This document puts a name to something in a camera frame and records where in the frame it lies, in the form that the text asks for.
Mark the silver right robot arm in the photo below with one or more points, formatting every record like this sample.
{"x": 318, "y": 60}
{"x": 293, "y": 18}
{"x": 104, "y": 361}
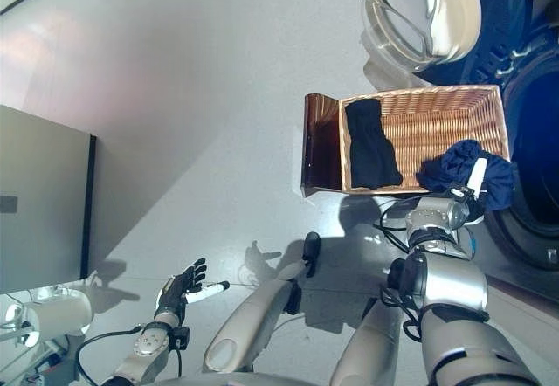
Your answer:
{"x": 454, "y": 281}

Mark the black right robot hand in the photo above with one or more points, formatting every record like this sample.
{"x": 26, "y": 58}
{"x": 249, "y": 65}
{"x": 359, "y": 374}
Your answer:
{"x": 477, "y": 176}

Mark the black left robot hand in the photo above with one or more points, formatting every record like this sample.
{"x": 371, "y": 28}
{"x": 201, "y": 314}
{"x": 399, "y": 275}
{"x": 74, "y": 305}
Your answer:
{"x": 177, "y": 287}

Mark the white cylindrical device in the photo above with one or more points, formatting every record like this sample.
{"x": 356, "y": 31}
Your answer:
{"x": 57, "y": 316}

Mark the cluttered equipment cart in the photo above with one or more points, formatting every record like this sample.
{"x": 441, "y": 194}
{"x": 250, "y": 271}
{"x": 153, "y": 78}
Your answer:
{"x": 39, "y": 360}

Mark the blue garment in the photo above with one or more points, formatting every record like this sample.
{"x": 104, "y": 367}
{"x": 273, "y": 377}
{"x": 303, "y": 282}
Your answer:
{"x": 450, "y": 167}

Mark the black garment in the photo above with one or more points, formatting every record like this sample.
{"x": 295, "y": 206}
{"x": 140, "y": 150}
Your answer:
{"x": 371, "y": 146}

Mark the glossy brown stool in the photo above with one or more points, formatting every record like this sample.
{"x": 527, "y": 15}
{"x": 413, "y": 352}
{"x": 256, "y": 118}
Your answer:
{"x": 321, "y": 150}

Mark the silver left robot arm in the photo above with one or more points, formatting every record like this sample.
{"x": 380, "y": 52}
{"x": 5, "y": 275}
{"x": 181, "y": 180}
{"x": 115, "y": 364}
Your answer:
{"x": 150, "y": 344}

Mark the grey cabinet with black edge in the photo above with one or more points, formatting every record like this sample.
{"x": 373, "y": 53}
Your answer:
{"x": 39, "y": 194}

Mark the silver robot torso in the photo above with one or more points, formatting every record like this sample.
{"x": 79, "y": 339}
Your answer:
{"x": 236, "y": 379}

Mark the rectangular wicker laundry basket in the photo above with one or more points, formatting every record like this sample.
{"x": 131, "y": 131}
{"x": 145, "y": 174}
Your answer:
{"x": 436, "y": 128}

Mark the round glass washer door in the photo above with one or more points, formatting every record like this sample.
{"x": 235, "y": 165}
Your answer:
{"x": 415, "y": 10}

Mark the dark grey washing machine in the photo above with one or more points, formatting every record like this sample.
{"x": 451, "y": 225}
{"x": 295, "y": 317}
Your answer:
{"x": 537, "y": 141}

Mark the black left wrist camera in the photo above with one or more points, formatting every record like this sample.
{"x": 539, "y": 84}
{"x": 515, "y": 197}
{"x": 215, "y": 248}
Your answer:
{"x": 180, "y": 338}

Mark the silver right robot leg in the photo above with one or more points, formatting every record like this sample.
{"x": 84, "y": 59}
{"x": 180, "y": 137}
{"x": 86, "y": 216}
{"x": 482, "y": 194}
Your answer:
{"x": 375, "y": 338}

